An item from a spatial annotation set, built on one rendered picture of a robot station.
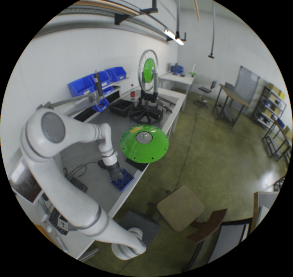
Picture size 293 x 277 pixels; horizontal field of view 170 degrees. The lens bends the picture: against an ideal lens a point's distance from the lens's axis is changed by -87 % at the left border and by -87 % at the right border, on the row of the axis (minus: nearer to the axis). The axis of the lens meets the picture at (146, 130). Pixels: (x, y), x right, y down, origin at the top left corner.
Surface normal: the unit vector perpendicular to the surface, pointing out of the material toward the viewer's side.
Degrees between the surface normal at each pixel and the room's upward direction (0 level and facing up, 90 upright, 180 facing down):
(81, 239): 0
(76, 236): 0
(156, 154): 24
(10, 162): 90
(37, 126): 58
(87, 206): 52
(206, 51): 90
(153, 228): 0
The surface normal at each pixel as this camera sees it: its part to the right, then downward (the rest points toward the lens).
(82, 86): 0.88, 0.34
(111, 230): 0.92, -0.32
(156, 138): 0.14, -0.71
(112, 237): 0.77, -0.26
